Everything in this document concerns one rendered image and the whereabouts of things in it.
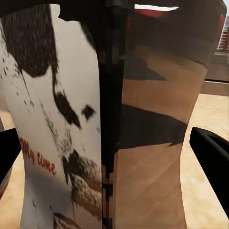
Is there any bottle of coffee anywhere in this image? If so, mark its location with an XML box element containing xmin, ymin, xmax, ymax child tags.
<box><xmin>0</xmin><ymin>0</ymin><xmax>227</xmax><ymax>229</ymax></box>

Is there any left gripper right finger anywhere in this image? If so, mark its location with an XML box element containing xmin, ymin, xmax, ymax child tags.
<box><xmin>189</xmin><ymin>127</ymin><xmax>229</xmax><ymax>219</ymax></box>

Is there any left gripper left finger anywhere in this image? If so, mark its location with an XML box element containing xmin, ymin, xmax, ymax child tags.
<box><xmin>0</xmin><ymin>128</ymin><xmax>21</xmax><ymax>184</ymax></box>

